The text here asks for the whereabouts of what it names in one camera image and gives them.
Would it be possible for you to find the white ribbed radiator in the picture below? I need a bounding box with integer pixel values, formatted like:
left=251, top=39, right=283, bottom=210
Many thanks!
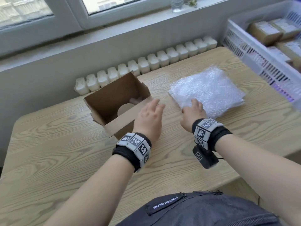
left=74, top=36, right=218, bottom=96

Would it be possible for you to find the dark grey waist bag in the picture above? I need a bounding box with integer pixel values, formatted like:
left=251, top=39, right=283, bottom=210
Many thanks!
left=116, top=191, right=281, bottom=226

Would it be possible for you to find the clear glass bottle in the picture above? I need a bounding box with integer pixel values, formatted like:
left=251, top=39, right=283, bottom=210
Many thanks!
left=170, top=0, right=185, bottom=12

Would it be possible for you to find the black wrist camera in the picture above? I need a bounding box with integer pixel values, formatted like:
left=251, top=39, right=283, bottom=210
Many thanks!
left=192, top=145, right=219, bottom=170

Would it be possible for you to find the white flat packet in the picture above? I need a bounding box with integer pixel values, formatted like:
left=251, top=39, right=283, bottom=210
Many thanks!
left=267, top=46, right=292, bottom=63

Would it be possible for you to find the person's left forearm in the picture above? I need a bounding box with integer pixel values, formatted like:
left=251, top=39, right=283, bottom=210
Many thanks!
left=43, top=154, right=136, bottom=226

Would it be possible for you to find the black wristband with marker tiles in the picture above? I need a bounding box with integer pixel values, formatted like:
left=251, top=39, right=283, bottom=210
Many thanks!
left=191, top=118, right=233, bottom=152
left=112, top=132, right=152, bottom=173

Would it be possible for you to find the white plastic crate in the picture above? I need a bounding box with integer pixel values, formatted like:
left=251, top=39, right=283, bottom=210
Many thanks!
left=221, top=0, right=301, bottom=104

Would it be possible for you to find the person's right forearm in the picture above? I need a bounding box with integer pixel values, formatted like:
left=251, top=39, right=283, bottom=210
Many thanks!
left=214, top=134, right=301, bottom=226

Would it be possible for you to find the stack of bubble wrap sheets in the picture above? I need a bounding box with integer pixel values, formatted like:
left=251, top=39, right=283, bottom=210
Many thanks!
left=168, top=65, right=246, bottom=119

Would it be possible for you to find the person's right hand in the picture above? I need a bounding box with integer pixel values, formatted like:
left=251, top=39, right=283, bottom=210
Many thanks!
left=180, top=98, right=208, bottom=133

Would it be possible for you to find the brown wrapped packet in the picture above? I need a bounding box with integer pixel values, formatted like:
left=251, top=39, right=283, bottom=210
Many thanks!
left=247, top=21, right=283, bottom=46
left=275, top=40, right=301, bottom=68
left=269, top=18, right=301, bottom=41

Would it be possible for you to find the person's left hand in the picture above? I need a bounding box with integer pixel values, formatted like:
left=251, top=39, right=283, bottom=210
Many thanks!
left=133, top=99, right=166, bottom=144

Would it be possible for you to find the grey window sill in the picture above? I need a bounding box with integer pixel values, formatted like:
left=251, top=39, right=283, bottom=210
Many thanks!
left=0, top=0, right=290, bottom=59

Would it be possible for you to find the white window frame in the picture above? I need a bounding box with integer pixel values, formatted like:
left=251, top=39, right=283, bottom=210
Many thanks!
left=0, top=0, right=173, bottom=33

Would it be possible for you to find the open brown cardboard box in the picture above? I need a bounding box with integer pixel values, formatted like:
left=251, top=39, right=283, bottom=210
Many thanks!
left=83, top=71, right=155, bottom=140

